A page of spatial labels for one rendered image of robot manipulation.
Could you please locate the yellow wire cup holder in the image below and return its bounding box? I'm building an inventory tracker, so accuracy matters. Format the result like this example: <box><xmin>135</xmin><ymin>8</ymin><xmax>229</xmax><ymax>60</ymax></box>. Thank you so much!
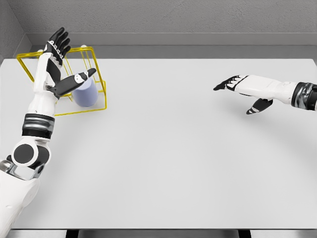
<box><xmin>16</xmin><ymin>45</ymin><xmax>108</xmax><ymax>117</ymax></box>

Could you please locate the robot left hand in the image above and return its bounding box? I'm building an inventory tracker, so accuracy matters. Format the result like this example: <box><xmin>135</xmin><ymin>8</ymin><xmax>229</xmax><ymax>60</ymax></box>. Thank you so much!
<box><xmin>32</xmin><ymin>27</ymin><xmax>97</xmax><ymax>99</ymax></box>

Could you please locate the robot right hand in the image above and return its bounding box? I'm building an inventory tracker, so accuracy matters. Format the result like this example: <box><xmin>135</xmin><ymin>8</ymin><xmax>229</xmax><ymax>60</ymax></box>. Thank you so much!
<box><xmin>213</xmin><ymin>74</ymin><xmax>274</xmax><ymax>115</ymax></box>

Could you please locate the pale blue cup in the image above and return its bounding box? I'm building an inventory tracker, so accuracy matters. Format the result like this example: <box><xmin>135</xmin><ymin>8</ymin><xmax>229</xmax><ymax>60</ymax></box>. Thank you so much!
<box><xmin>71</xmin><ymin>72</ymin><xmax>100</xmax><ymax>108</ymax></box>

